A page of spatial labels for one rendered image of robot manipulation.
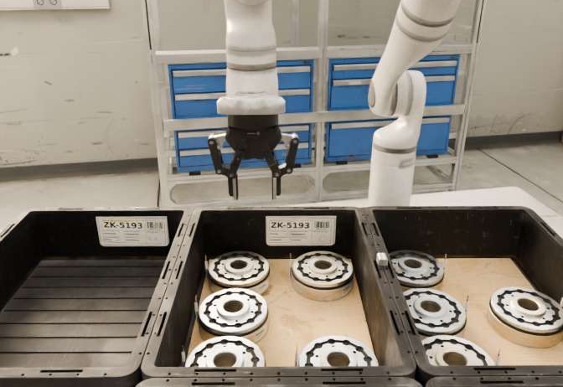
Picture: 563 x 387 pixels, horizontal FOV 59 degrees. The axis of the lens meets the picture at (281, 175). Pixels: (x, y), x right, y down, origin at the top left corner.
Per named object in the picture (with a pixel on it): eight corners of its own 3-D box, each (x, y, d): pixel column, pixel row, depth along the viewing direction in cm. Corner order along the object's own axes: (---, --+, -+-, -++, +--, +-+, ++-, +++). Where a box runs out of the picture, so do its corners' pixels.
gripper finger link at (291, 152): (292, 136, 74) (280, 172, 76) (304, 140, 74) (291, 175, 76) (291, 131, 76) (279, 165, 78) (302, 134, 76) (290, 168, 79)
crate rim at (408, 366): (195, 218, 90) (194, 206, 89) (361, 218, 91) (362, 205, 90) (138, 394, 54) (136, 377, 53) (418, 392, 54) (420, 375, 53)
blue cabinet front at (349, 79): (324, 161, 276) (328, 59, 254) (446, 152, 288) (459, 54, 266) (326, 163, 273) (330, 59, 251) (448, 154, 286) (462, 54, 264)
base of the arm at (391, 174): (361, 208, 117) (366, 140, 110) (398, 206, 118) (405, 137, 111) (374, 229, 108) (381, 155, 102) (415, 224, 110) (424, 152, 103)
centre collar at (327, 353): (320, 348, 66) (320, 343, 66) (357, 350, 66) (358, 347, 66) (317, 375, 62) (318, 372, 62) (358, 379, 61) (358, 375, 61)
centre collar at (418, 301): (451, 319, 72) (452, 316, 71) (418, 320, 71) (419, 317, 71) (441, 298, 76) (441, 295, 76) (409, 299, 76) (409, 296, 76)
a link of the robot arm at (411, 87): (417, 65, 105) (409, 143, 112) (373, 66, 104) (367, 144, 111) (434, 75, 96) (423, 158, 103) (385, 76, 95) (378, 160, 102)
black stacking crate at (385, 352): (199, 264, 94) (195, 209, 89) (357, 263, 94) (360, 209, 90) (150, 455, 58) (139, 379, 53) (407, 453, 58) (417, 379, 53)
